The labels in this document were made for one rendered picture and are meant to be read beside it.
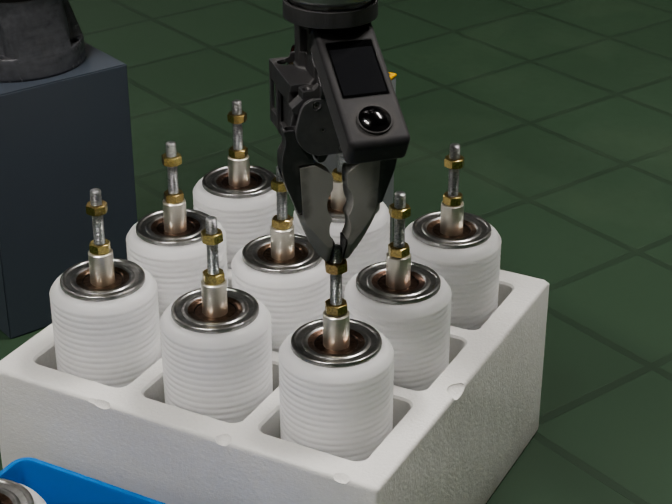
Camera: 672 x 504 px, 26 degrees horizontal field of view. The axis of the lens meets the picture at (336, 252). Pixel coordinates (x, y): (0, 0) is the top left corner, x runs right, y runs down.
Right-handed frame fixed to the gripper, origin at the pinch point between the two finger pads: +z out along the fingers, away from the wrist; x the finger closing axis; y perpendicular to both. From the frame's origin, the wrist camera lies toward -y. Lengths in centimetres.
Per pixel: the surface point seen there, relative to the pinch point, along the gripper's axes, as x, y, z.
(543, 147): -59, 85, 35
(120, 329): 16.1, 12.4, 11.8
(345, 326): -0.5, -0.4, 7.1
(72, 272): 19.1, 19.0, 9.0
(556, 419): -30.2, 18.3, 34.4
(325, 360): 1.7, -2.1, 8.9
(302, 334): 2.4, 2.4, 8.9
